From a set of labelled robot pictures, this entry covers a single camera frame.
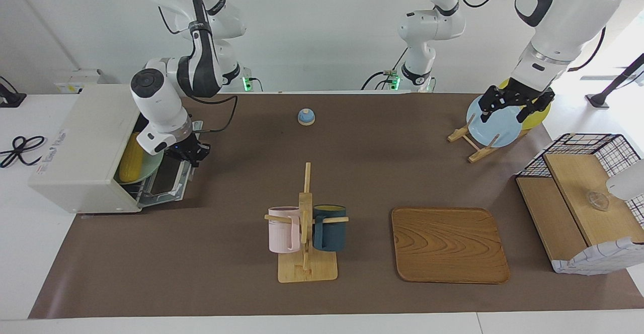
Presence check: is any light blue plate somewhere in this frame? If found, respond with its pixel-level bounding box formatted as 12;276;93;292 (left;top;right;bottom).
466;94;524;148

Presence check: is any brown table mat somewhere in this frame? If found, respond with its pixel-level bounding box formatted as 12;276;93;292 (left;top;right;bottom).
28;93;644;319

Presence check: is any dark teal mug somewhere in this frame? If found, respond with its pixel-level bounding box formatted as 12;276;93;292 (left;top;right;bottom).
312;204;348;253

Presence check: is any wooden step shelf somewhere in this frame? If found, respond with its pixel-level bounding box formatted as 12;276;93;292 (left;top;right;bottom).
516;153;644;262

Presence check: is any wooden mug tree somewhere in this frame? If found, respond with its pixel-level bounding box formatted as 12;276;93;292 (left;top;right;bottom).
264;162;349;283

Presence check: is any pale green plate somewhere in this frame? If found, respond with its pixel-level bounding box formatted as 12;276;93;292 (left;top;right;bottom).
115;140;165;184

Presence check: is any white rounded device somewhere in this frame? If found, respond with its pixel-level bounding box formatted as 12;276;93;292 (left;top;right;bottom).
606;159;644;201

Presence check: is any wooden plate rack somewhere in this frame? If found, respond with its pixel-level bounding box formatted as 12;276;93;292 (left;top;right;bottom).
447;113;529;164

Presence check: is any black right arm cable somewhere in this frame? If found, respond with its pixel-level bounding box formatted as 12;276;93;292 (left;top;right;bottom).
191;94;238;134

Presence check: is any small black stand base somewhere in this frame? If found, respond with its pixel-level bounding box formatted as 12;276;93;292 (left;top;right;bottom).
0;76;27;108

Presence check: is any black stand with long pole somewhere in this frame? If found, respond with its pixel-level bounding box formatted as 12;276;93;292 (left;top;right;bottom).
585;52;644;109

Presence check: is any yellow corn cob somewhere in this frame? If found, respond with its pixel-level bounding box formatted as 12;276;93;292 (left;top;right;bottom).
118;132;146;183

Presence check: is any wooden serving tray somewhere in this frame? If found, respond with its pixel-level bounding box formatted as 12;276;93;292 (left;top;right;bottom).
391;207;510;285

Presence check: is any coiled black cable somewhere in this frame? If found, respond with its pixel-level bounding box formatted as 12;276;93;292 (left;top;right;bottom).
0;135;47;169

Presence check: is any pink mug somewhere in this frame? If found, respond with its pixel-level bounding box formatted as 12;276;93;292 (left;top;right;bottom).
267;206;301;254

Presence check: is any small clear glass dish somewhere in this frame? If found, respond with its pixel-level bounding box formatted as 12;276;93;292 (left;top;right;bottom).
586;191;610;211

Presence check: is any yellow plate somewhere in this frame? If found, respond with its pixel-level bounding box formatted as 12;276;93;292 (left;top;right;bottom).
498;78;552;131

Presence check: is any black left base cable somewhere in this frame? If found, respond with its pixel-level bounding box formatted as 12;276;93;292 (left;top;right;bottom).
360;47;409;91

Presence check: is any cream toaster oven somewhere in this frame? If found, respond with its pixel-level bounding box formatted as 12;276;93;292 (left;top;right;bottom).
28;83;196;215

